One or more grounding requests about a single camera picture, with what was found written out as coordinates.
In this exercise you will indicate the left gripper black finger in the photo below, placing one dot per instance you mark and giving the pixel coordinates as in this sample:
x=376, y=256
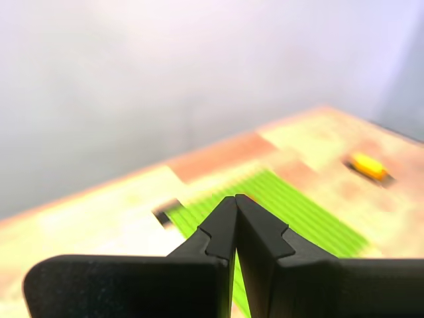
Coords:
x=314, y=288
x=132, y=285

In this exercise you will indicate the yellow toy brick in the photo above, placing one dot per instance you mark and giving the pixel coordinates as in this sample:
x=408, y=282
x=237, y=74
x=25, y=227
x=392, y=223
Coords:
x=367, y=164

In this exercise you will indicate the green studded baseplate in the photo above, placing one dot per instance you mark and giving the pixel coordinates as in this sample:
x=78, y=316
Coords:
x=281, y=205

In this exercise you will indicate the black tape corner mark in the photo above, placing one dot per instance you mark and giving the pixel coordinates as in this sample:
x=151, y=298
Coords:
x=164, y=217

